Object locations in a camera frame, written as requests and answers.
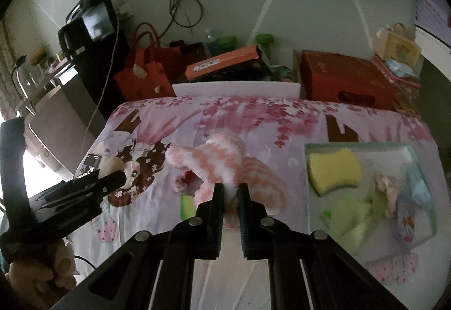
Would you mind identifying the green tissue pack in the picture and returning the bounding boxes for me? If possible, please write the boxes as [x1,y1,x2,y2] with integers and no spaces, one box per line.
[180,194,196,221]

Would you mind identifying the pink white fuzzy sock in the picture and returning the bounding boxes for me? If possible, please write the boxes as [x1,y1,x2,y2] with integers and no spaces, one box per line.
[165,133,287,229]

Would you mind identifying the left hand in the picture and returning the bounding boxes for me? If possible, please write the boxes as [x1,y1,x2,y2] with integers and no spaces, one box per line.
[5,241,77,309]

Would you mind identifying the green cloth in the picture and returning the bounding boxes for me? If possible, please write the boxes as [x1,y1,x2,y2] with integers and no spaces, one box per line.
[320,191,388,254]

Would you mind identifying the yellow sponge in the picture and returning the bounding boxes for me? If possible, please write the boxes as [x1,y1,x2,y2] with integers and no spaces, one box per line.
[307,148,363,196]

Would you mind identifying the pink cartoon bed sheet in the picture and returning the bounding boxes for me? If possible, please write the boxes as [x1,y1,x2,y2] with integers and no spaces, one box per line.
[72,97,450,309]

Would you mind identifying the mint green cardboard tray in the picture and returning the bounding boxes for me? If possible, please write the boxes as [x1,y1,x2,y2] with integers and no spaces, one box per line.
[305,142,437,262]

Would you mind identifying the purple cartoon pouch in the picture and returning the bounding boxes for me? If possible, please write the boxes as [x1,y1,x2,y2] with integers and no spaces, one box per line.
[396,194,434,247]

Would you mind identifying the red felt handbag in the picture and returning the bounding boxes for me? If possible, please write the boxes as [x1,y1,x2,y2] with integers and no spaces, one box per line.
[114,22,175,102]

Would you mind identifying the orange black case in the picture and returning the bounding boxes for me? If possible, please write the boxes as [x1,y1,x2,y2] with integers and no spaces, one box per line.
[185,45,272,82]

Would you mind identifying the red cardboard box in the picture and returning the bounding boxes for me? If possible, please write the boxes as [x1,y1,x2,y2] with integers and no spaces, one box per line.
[297,50,396,110]

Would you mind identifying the clear plastic bottle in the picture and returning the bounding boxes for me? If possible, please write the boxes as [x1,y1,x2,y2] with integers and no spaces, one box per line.
[205,28,220,57]

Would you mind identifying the green dumbbell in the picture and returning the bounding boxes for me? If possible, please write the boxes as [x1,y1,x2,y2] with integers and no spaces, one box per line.
[255,33,275,60]

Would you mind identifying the patterned red white box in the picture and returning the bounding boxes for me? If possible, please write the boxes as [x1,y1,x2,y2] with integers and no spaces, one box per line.
[372,54,421,117]

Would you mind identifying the small beige gift bag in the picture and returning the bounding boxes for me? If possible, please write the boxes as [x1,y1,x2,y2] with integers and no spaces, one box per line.
[373,22,421,68]

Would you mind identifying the black hanging cables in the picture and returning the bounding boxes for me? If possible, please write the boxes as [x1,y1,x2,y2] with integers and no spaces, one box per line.
[158,0,205,43]

